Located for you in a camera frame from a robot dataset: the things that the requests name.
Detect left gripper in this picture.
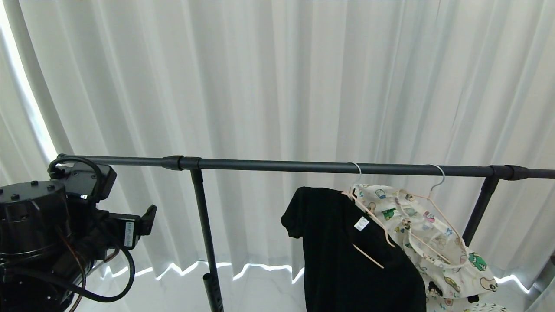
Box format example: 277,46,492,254
72,204,158,270

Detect black shorts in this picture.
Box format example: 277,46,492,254
281,186,428,312

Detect pink clothes hanger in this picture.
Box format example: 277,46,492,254
343,162,396,270
397,164,470,266

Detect cream printed garment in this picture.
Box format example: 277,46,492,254
350,184,499,312

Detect black clothes rack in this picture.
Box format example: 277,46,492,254
56,153,555,312

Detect white laundry basket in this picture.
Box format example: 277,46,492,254
461,303,510,312

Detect white curtain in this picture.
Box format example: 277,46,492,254
0,0,555,289

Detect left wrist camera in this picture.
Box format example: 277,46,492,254
64,162,118,205

